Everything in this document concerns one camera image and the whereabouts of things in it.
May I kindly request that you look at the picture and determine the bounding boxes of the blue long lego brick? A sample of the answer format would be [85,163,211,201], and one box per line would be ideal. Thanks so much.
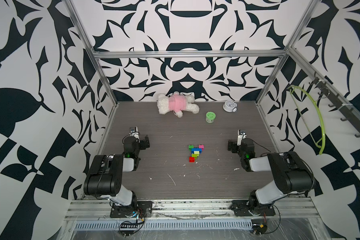
[191,148,202,152]

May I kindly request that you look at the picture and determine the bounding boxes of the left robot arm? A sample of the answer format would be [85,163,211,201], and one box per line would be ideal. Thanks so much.
[83,132,150,213]

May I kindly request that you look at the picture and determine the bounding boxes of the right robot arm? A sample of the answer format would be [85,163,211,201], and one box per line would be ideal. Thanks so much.
[228,139,315,216]

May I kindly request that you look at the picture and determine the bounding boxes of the green lidded jar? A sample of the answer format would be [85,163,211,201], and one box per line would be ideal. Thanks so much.
[206,112,216,124]

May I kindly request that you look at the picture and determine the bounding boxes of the white alarm clock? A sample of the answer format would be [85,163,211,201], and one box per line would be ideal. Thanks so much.
[223,101,237,113]

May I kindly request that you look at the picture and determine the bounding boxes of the white teddy bear pink shirt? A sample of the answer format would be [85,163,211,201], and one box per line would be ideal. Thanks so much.
[157,92,200,118]

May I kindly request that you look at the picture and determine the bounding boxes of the green toy bow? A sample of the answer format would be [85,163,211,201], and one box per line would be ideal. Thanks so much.
[287,85,327,156]

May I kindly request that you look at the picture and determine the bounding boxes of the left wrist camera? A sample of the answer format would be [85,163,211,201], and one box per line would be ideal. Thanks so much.
[130,127,140,141]

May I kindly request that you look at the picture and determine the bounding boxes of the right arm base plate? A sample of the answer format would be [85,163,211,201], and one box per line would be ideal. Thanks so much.
[230,200,276,217]

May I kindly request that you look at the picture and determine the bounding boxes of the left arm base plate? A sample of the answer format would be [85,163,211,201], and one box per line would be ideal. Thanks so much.
[110,201,153,219]

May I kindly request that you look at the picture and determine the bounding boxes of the black connector right cable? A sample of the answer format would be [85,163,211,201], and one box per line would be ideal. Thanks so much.
[251,220,269,236]

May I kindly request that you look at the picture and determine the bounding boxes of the black connector cable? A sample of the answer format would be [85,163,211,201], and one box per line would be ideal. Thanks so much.
[251,220,269,236]
[118,220,145,236]

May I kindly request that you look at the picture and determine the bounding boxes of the black connector left cable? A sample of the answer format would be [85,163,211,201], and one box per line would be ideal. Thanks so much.
[118,220,145,236]

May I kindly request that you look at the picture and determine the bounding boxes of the black wall hook rack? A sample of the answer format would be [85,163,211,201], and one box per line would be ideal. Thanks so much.
[310,72,360,138]

